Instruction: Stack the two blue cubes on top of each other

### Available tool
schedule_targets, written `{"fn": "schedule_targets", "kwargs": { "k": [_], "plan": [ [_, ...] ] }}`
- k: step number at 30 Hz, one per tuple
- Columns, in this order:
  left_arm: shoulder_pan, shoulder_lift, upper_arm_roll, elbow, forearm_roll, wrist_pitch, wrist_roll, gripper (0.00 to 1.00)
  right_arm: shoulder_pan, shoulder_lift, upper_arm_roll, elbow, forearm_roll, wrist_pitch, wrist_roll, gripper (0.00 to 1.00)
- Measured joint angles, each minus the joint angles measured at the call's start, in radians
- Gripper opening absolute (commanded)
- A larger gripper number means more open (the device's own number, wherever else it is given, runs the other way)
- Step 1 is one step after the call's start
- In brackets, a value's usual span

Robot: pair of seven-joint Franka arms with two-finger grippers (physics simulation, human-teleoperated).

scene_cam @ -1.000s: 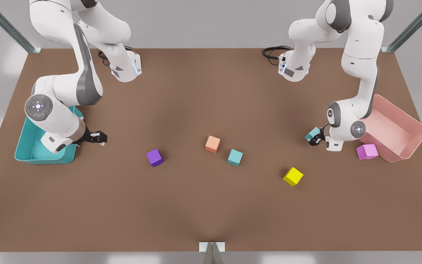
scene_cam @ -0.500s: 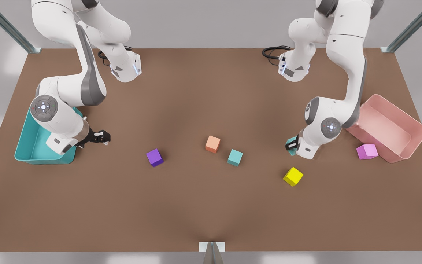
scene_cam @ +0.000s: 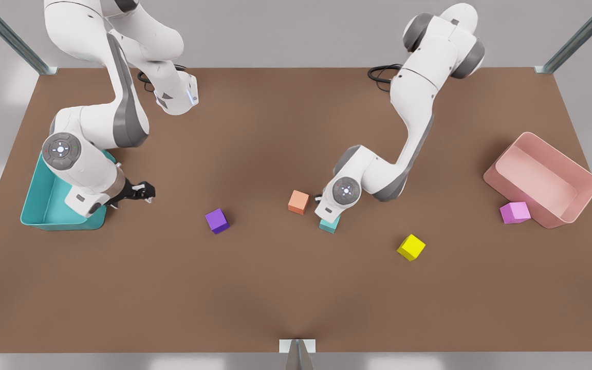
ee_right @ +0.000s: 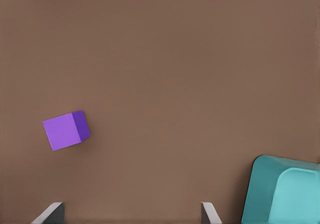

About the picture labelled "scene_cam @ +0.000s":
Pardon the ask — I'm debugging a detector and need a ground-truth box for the teal blue cube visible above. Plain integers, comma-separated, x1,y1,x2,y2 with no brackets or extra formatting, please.
319,214,342,234

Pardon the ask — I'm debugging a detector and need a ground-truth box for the orange cube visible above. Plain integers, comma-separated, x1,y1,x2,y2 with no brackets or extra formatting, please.
288,190,310,215

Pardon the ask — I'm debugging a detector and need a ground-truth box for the purple cube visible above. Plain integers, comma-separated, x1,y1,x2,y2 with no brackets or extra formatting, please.
205,208,231,235

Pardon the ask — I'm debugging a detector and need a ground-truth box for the teal plastic bin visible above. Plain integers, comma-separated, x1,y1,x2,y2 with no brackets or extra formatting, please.
20,149,122,231

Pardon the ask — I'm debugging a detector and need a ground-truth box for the yellow cube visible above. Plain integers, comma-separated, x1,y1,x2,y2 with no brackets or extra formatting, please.
397,234,427,262

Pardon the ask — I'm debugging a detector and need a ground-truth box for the pink cube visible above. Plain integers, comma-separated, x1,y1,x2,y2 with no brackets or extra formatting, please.
499,201,532,225

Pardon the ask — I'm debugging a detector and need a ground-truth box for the pink plastic bin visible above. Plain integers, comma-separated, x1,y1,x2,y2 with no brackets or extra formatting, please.
483,132,592,230

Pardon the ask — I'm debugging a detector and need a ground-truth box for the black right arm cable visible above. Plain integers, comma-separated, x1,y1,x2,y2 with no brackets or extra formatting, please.
137,64,189,94

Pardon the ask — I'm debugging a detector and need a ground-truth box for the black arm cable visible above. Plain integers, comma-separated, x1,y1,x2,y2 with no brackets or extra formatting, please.
137,64,189,94
367,64,404,94

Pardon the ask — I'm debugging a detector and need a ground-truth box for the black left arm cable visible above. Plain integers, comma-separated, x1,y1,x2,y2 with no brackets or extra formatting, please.
367,64,404,94

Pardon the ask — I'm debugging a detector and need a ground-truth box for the silver frame post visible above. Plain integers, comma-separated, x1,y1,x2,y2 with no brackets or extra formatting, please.
0,0,60,76
279,339,317,370
534,0,592,75

